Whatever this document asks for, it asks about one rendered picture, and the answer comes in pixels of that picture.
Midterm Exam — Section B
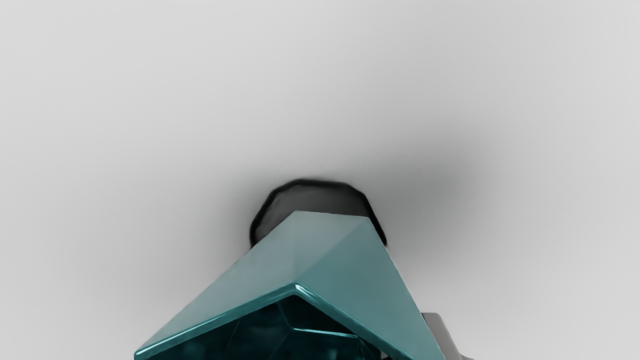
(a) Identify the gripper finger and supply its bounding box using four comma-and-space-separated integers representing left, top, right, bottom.
421, 312, 475, 360

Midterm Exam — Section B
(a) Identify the teal faceted mug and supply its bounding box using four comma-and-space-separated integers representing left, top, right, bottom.
134, 210, 446, 360

